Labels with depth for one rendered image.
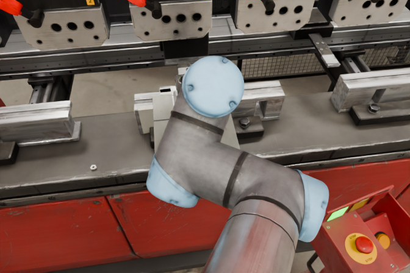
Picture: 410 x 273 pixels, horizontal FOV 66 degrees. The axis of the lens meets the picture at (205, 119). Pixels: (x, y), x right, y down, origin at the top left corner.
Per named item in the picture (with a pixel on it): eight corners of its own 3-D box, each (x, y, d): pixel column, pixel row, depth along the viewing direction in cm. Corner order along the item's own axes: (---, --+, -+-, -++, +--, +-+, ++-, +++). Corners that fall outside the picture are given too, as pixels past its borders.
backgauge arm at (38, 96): (33, 150, 98) (13, 121, 87) (64, 35, 140) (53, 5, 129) (60, 148, 98) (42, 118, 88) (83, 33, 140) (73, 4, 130)
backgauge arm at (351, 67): (351, 116, 107) (367, 86, 97) (291, 17, 149) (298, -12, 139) (373, 114, 108) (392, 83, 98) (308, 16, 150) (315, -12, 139)
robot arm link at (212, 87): (171, 108, 36) (197, 40, 37) (169, 112, 47) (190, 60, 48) (233, 131, 37) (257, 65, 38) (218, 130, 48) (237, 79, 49)
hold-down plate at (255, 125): (151, 149, 82) (149, 142, 79) (151, 133, 85) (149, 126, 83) (263, 136, 84) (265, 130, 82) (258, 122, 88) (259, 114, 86)
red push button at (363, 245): (358, 260, 73) (364, 255, 70) (347, 244, 75) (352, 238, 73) (372, 253, 74) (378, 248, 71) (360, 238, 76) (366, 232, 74)
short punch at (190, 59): (165, 67, 72) (161, 31, 65) (165, 62, 73) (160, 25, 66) (208, 63, 73) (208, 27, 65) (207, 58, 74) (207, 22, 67)
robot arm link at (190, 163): (212, 225, 36) (245, 136, 36) (130, 188, 39) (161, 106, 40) (224, 216, 43) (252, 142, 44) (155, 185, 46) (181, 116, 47)
